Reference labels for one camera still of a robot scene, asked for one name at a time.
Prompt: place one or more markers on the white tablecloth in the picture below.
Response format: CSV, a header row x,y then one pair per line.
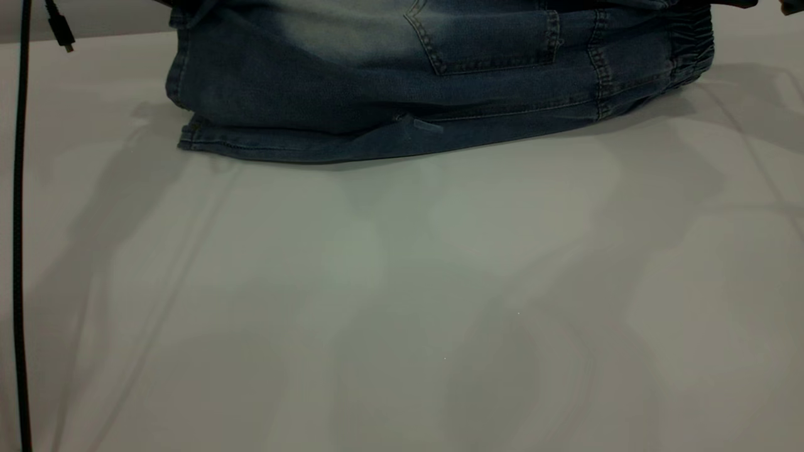
x,y
440,314

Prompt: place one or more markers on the blue denim shorts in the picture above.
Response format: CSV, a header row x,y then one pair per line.
x,y
377,81

